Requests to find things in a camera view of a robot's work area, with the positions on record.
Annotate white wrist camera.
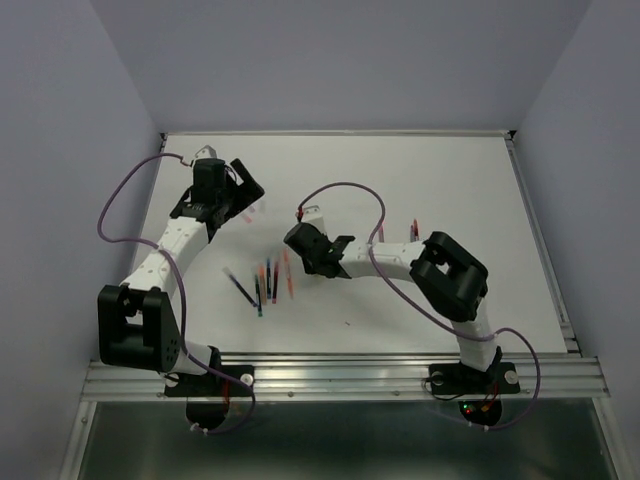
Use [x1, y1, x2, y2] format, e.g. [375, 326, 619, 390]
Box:
[295, 205, 326, 235]
[191, 145, 217, 163]

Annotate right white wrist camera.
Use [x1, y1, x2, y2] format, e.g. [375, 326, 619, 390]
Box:
[295, 205, 326, 235]

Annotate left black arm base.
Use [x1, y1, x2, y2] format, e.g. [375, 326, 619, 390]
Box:
[164, 364, 255, 436]

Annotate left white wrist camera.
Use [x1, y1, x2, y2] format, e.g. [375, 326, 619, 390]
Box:
[191, 145, 217, 163]

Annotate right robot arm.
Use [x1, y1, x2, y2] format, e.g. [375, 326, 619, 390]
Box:
[284, 222, 499, 390]

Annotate aluminium rail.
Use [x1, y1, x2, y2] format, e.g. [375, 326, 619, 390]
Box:
[81, 353, 610, 402]
[504, 130, 582, 356]

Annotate green orange pen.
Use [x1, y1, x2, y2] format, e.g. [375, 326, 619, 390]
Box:
[254, 266, 264, 317]

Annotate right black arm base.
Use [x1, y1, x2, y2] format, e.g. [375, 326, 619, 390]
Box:
[422, 362, 521, 427]

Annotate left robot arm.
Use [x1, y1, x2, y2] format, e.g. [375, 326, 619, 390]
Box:
[97, 156, 264, 394]

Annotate pink purple pen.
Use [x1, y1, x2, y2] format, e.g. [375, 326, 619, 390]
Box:
[272, 259, 280, 305]

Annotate aluminium front rail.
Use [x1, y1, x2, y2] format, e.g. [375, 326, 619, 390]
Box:
[81, 353, 610, 402]

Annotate pink pen cap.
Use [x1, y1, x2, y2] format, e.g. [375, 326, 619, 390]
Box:
[241, 207, 257, 224]

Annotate aluminium right side rail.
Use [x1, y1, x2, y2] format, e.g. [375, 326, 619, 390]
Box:
[504, 130, 582, 356]

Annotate dark blue pen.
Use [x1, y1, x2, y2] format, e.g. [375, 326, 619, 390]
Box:
[223, 268, 258, 308]

